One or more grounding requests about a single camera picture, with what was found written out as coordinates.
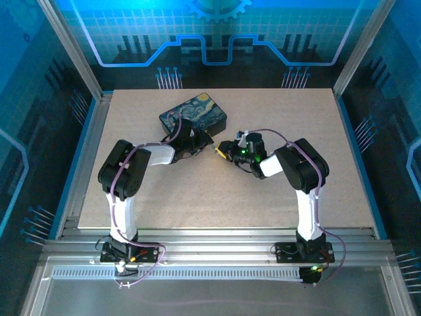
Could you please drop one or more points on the starry night print box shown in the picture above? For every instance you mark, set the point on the starry night print box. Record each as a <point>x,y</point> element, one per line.
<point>197,112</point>

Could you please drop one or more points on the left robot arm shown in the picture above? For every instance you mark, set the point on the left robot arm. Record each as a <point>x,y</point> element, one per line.
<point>121,171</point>

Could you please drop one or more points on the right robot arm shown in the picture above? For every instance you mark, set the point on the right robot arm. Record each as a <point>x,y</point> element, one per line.
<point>306,164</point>

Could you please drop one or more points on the black controller box with light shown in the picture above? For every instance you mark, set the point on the black controller box with light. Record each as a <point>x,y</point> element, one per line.
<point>310,274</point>

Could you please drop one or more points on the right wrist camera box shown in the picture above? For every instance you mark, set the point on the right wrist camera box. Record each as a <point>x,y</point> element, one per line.
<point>241,138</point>

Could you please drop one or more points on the aluminium frame cross beam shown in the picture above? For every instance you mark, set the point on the aluminium frame cross beam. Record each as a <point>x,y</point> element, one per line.
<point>213,245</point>

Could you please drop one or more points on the aluminium side rail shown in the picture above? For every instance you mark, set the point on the aluminium side rail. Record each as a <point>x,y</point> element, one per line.
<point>87,158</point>

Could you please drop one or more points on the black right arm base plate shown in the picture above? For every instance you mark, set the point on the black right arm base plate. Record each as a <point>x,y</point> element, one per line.
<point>286,251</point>

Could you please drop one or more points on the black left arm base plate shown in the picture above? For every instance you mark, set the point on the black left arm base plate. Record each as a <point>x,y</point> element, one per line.
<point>148,253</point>

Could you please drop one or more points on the aluminium frame post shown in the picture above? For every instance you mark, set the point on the aluminium frame post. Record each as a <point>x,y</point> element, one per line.
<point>363,49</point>
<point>70,49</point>

